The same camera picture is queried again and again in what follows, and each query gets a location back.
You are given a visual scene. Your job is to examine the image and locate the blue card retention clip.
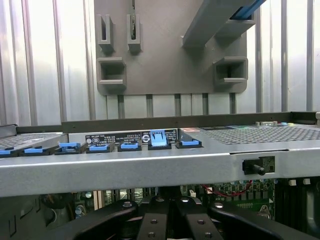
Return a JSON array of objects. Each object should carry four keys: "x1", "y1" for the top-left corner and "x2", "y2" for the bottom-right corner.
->
[
  {"x1": 22, "y1": 146, "x2": 44, "y2": 155},
  {"x1": 58, "y1": 141, "x2": 81, "y2": 153},
  {"x1": 180, "y1": 140, "x2": 201, "y2": 148},
  {"x1": 150, "y1": 129, "x2": 168, "y2": 148},
  {"x1": 119, "y1": 142, "x2": 139, "y2": 151},
  {"x1": 87, "y1": 144, "x2": 110, "y2": 153},
  {"x1": 0, "y1": 147, "x2": 15, "y2": 158}
]

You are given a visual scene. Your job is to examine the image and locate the green RAM stick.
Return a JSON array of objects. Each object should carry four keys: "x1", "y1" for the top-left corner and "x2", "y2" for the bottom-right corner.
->
[{"x1": 130, "y1": 0, "x2": 140, "y2": 41}]

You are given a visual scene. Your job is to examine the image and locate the white expansion slot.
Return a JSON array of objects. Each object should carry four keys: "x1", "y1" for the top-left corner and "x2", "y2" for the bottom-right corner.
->
[{"x1": 93, "y1": 190, "x2": 101, "y2": 211}]

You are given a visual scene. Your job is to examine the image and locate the grey plastic parts rack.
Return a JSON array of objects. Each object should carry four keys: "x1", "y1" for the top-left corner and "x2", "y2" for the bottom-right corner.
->
[{"x1": 95, "y1": 0, "x2": 268, "y2": 96}]

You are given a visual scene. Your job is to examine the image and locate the grey power supply unit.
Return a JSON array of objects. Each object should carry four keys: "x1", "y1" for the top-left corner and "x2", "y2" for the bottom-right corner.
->
[{"x1": 0, "y1": 193, "x2": 76, "y2": 240}]

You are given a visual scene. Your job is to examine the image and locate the black open PC case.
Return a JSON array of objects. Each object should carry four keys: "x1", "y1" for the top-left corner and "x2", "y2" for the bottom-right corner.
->
[{"x1": 0, "y1": 111, "x2": 320, "y2": 240}]

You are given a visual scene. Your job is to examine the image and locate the green motherboard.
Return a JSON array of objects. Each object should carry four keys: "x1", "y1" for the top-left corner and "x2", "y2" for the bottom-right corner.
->
[{"x1": 72, "y1": 183, "x2": 276, "y2": 223}]

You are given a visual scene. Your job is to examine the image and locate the red black twisted wire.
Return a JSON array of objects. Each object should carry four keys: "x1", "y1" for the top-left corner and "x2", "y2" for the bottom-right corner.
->
[{"x1": 201, "y1": 183, "x2": 252, "y2": 197}]

